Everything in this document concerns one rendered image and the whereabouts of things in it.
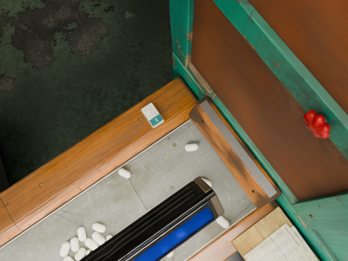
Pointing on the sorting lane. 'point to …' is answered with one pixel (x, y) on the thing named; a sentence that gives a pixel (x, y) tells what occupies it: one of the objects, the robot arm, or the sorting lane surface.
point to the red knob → (317, 124)
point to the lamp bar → (163, 226)
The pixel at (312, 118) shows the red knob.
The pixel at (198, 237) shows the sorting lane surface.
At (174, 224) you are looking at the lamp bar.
